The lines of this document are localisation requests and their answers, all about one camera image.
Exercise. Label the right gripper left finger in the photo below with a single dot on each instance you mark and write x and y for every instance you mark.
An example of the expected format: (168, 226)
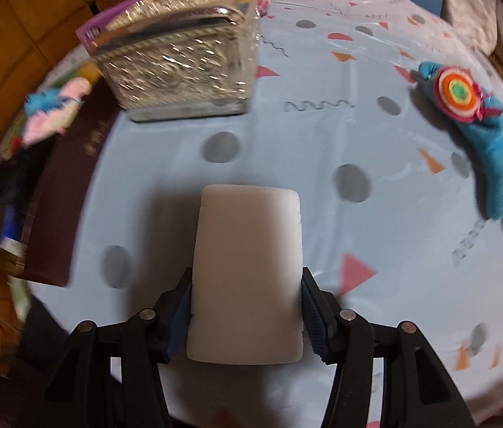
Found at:
(177, 315)

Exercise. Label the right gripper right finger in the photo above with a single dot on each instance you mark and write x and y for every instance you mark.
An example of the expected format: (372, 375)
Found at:
(318, 318)

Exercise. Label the white foam sponge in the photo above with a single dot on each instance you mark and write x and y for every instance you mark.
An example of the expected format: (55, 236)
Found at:
(247, 272)

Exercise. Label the blue tissue packet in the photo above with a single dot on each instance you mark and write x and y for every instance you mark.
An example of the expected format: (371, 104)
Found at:
(11, 231)

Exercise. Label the pink towel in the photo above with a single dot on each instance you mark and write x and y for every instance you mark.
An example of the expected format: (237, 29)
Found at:
(43, 125)

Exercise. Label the blue monster plush toy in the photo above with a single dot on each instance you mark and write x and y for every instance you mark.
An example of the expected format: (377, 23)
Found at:
(478, 114)

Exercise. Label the small blue teddy bear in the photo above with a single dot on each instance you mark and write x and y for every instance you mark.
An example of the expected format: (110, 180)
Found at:
(41, 101)

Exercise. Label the patterned light blue tablecloth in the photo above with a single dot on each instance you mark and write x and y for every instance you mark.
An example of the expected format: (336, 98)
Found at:
(389, 194)

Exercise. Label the gold metal tin box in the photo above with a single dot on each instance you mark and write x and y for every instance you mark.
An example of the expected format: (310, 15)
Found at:
(13, 143)

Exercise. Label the ornate silver tissue box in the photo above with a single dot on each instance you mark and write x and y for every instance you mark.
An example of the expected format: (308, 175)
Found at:
(181, 59)

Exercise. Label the purple cardboard box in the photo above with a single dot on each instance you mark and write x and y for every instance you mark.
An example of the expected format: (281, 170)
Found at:
(92, 28)

